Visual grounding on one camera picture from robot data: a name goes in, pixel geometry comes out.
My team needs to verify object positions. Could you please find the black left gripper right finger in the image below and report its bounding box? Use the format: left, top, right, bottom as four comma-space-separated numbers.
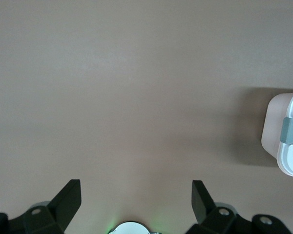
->
185, 180, 292, 234

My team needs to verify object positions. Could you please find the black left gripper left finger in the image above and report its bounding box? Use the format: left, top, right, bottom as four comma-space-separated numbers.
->
0, 179, 82, 234

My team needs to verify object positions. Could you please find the pink plastic box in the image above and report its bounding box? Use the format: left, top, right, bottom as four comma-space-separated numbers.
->
261, 93, 293, 175

